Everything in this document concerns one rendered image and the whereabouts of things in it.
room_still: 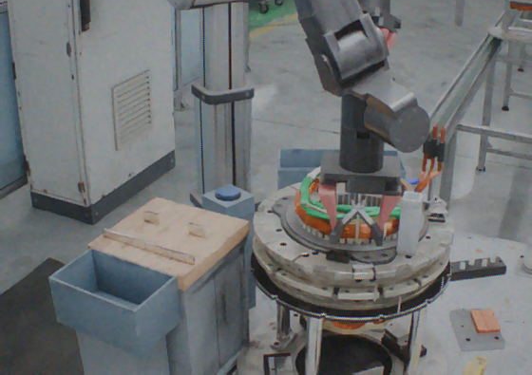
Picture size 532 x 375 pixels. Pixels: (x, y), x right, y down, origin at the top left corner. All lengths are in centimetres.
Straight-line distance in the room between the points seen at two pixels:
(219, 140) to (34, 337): 148
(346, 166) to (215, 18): 61
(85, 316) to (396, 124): 54
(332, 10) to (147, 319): 49
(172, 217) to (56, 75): 214
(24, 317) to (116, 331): 185
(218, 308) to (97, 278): 21
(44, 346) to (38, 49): 139
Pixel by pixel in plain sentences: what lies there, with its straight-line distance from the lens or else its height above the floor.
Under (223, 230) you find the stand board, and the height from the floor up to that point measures 107.
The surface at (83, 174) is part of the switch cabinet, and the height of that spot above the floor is 27.
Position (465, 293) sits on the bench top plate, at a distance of 155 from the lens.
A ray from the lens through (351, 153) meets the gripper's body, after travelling 89.
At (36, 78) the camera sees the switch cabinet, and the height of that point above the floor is 72.
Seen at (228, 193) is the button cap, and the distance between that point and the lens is 133.
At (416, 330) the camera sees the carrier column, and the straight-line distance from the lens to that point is 118.
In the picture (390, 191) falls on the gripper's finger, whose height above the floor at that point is 124.
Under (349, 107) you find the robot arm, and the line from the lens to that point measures 87.
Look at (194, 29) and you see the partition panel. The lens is 502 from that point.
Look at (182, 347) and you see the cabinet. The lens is 114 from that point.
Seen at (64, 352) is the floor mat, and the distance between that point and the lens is 264.
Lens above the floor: 163
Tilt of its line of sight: 24 degrees down
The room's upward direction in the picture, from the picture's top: straight up
